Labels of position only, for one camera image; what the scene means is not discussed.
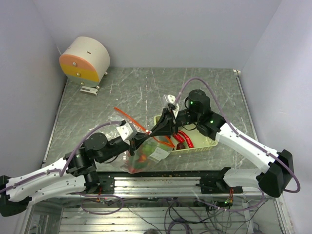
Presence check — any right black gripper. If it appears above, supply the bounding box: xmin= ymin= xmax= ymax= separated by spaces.
xmin=150 ymin=107 xmax=200 ymax=136

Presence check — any clear zip bag orange zipper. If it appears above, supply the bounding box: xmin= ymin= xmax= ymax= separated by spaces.
xmin=107 ymin=107 xmax=176 ymax=174

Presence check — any red cherry bunch with leaves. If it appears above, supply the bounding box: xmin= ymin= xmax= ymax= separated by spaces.
xmin=122 ymin=154 xmax=149 ymax=174

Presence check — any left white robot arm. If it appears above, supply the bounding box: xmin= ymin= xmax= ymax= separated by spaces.
xmin=0 ymin=133 xmax=149 ymax=217

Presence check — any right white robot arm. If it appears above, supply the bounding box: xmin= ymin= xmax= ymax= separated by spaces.
xmin=150 ymin=89 xmax=294 ymax=198

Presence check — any red chili pepper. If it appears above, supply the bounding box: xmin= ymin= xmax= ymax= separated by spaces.
xmin=178 ymin=130 xmax=194 ymax=148
xmin=173 ymin=133 xmax=185 ymax=143

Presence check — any dark purple plum bottom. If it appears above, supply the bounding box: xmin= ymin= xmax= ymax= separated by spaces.
xmin=176 ymin=143 xmax=185 ymax=150

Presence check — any cream plastic basket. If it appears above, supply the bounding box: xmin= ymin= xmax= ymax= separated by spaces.
xmin=169 ymin=124 xmax=218 ymax=156

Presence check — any white corner clip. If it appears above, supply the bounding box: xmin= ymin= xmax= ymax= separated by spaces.
xmin=233 ymin=69 xmax=241 ymax=75

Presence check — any round pastel drawer cabinet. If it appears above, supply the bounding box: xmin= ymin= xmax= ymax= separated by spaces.
xmin=59 ymin=36 xmax=111 ymax=88

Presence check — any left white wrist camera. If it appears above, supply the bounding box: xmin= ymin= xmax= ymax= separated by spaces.
xmin=117 ymin=122 xmax=137 ymax=141

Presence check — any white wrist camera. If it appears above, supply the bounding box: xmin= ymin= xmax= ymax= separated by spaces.
xmin=162 ymin=94 xmax=179 ymax=118
xmin=117 ymin=122 xmax=137 ymax=141

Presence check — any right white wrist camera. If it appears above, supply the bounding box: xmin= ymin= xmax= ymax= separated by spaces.
xmin=162 ymin=94 xmax=179 ymax=118

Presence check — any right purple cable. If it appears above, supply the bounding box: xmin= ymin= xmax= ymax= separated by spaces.
xmin=174 ymin=77 xmax=301 ymax=194

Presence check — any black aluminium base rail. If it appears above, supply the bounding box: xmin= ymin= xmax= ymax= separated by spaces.
xmin=85 ymin=168 xmax=243 ymax=197

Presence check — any small white metal bracket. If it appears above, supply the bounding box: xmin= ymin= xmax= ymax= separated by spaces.
xmin=80 ymin=86 xmax=98 ymax=96

